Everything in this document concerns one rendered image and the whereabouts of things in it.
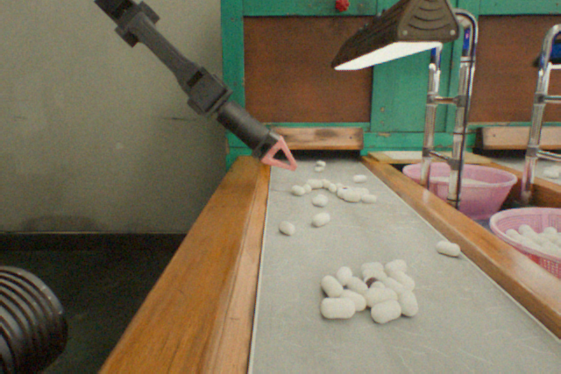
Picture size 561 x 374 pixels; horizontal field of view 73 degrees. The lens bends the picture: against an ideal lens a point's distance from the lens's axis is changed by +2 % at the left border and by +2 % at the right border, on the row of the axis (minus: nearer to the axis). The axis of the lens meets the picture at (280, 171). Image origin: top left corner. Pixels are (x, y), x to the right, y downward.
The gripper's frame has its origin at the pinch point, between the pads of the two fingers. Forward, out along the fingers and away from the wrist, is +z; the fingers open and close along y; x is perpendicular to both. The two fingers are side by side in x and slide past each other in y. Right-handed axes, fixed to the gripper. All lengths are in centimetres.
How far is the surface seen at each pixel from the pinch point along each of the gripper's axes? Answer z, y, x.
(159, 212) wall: -22, 139, 94
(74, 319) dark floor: -18, 65, 122
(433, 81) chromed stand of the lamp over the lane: 11.8, 4.0, -33.9
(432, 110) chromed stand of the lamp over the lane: 16.2, 3.9, -29.3
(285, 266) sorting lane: 3.1, -33.9, 6.7
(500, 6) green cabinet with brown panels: 23, 46, -74
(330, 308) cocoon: 5.6, -46.6, 2.5
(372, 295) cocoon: 9.2, -44.3, -0.8
